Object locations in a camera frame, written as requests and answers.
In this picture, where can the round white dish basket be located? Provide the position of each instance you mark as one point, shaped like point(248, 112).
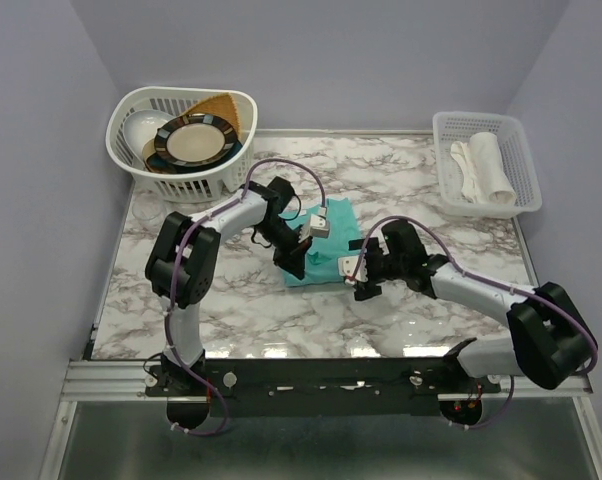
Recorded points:
point(199, 187)

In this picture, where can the teal t shirt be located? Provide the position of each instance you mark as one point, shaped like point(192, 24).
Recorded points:
point(321, 260)

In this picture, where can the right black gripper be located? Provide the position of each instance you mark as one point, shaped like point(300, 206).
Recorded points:
point(366, 290)

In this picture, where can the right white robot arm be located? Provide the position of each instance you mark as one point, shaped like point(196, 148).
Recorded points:
point(548, 340)

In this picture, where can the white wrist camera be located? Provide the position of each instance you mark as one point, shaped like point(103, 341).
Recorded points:
point(352, 269)
point(316, 226)

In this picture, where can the folded white cloth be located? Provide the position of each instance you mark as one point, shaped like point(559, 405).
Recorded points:
point(466, 156)

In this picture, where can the aluminium frame rail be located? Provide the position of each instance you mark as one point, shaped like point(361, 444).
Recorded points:
point(121, 381)

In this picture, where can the striped rim beige plate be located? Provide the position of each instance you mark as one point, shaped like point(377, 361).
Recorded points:
point(194, 139)

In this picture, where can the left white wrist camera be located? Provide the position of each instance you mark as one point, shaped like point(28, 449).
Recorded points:
point(316, 226)

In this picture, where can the clear drinking glass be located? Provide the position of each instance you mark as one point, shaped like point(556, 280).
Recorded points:
point(147, 210)

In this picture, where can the rectangular white mesh basket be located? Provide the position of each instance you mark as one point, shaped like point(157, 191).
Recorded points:
point(449, 127)

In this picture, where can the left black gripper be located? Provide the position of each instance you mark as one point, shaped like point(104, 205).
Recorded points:
point(291, 259)

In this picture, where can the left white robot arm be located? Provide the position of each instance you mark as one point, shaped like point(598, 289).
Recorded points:
point(182, 263)

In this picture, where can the rolled white t shirt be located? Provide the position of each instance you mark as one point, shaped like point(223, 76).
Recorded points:
point(491, 168)

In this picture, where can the white bowl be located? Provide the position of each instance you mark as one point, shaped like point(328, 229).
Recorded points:
point(141, 127)

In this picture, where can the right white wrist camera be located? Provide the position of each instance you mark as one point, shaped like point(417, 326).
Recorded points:
point(352, 269)

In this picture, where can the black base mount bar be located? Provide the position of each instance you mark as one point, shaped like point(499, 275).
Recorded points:
point(319, 387)

